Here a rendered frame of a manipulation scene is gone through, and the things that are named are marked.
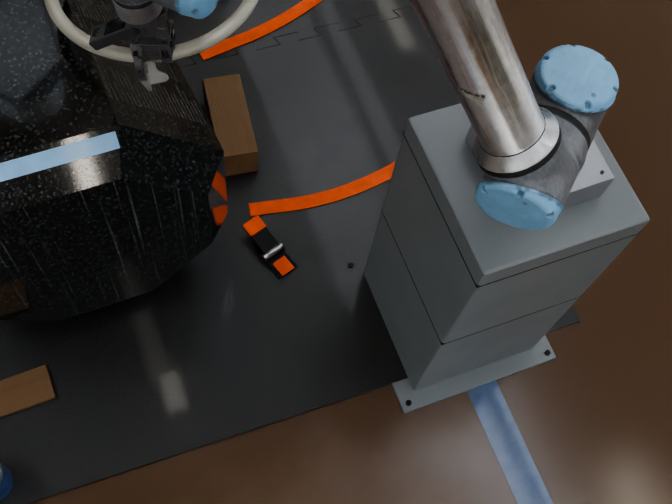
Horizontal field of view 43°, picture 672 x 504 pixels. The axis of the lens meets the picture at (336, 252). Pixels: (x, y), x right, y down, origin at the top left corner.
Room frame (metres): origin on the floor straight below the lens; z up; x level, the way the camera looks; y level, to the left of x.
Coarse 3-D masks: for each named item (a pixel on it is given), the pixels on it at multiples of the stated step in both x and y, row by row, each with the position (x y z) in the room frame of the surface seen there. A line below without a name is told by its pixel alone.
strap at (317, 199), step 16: (304, 0) 2.08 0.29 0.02; (320, 0) 2.09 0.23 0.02; (288, 16) 1.99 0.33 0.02; (256, 32) 1.90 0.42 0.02; (224, 48) 1.80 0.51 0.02; (368, 176) 1.42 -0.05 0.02; (384, 176) 1.43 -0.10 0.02; (320, 192) 1.32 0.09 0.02; (336, 192) 1.34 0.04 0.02; (352, 192) 1.35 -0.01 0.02; (256, 208) 1.22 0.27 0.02; (272, 208) 1.23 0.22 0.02; (288, 208) 1.24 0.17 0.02; (304, 208) 1.26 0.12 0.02
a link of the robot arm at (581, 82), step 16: (560, 48) 1.05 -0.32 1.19; (576, 48) 1.06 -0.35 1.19; (544, 64) 1.01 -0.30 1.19; (560, 64) 1.02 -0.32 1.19; (576, 64) 1.02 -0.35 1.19; (592, 64) 1.03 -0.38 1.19; (608, 64) 1.04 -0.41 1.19; (544, 80) 0.98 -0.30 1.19; (560, 80) 0.98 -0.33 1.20; (576, 80) 0.99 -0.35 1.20; (592, 80) 1.00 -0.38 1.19; (608, 80) 1.00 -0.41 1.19; (544, 96) 0.96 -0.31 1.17; (560, 96) 0.95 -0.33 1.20; (576, 96) 0.95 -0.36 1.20; (592, 96) 0.96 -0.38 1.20; (608, 96) 0.97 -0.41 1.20; (560, 112) 0.93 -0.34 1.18; (576, 112) 0.93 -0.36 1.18; (592, 112) 0.94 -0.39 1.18; (592, 128) 0.93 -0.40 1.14
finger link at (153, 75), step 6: (150, 60) 1.04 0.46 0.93; (144, 66) 1.03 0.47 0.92; (150, 66) 1.03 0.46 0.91; (150, 72) 1.03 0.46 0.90; (156, 72) 1.03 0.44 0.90; (162, 72) 1.04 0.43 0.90; (150, 78) 1.03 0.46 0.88; (156, 78) 1.03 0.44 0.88; (162, 78) 1.03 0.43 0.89; (168, 78) 1.04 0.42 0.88; (144, 84) 1.02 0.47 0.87; (150, 84) 1.02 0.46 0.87; (150, 90) 1.03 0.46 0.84
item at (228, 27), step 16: (48, 0) 1.16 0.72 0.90; (256, 0) 1.25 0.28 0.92; (64, 16) 1.12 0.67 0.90; (240, 16) 1.20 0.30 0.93; (64, 32) 1.09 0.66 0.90; (80, 32) 1.09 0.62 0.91; (208, 32) 1.14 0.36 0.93; (224, 32) 1.15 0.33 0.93; (112, 48) 1.06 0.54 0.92; (128, 48) 1.06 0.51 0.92; (176, 48) 1.08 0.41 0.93; (192, 48) 1.09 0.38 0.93; (208, 48) 1.11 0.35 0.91
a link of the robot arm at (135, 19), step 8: (120, 8) 1.03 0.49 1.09; (144, 8) 1.04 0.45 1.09; (152, 8) 1.05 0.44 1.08; (160, 8) 1.07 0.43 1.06; (120, 16) 1.03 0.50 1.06; (128, 16) 1.03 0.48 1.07; (136, 16) 1.03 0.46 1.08; (144, 16) 1.03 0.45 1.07; (152, 16) 1.04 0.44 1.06; (136, 24) 1.03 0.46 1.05
